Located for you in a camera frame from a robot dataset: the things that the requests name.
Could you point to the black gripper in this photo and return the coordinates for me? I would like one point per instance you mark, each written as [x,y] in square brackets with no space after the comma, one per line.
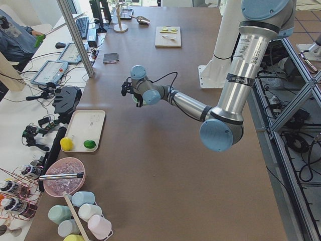
[137,98]

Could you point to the light green ceramic bowl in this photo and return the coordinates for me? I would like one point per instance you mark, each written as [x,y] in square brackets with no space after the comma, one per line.
[134,99]

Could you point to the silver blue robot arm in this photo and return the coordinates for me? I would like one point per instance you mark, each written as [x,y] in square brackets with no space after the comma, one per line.
[252,25]

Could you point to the metal tongs in bowl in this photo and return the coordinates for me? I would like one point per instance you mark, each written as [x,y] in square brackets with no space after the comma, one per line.
[61,176]

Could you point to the pink bowl with ice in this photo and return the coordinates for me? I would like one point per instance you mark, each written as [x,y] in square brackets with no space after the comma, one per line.
[72,172]

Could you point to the dark grey cloth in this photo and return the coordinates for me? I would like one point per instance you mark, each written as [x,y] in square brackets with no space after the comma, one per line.
[110,58]

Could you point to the cream plastic tray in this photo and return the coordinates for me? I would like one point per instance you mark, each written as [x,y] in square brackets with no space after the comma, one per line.
[85,125]

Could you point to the wooden cutting board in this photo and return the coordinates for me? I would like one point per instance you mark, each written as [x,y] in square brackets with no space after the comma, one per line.
[161,42]

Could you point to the green lime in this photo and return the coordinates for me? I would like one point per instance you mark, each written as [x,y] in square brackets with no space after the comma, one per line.
[89,144]

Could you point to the black metal stand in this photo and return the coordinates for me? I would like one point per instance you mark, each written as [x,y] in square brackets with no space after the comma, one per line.
[65,102]

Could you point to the yellow plastic knife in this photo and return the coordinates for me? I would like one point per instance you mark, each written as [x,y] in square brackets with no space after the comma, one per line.
[167,31]

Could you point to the wooden mug tree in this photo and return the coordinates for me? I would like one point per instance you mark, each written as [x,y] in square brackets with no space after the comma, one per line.
[119,27]

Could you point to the metal scoop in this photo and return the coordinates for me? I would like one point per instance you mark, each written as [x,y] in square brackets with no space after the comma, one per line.
[141,20]

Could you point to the yellow lemon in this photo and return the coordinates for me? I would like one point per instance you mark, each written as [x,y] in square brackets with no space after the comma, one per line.
[66,144]

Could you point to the upper teach pendant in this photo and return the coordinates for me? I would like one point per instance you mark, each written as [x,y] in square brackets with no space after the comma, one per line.
[50,72]

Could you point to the black keyboard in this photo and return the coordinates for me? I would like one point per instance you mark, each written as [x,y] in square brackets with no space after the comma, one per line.
[82,26]

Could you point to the black computer mouse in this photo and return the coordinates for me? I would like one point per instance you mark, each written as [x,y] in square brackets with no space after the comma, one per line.
[60,45]

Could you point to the black monitor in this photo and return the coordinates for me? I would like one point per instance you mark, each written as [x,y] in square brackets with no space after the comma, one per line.
[101,15]

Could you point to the light blue cup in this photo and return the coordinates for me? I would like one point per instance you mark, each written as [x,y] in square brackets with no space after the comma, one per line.
[83,197]

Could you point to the white cup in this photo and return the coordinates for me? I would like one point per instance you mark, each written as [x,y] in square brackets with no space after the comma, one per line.
[86,211]

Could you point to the pink cup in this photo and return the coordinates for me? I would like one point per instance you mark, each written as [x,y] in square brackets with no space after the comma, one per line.
[100,227]

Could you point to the mint green cup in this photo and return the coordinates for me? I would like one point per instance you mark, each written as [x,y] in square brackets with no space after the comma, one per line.
[59,213]

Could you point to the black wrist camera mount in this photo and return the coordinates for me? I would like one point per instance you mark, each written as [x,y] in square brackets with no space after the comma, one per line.
[126,87]

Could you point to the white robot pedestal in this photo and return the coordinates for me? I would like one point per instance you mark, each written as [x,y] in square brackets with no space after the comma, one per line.
[213,75]

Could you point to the aluminium frame post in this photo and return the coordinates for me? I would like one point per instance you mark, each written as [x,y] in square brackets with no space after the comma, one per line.
[69,20]

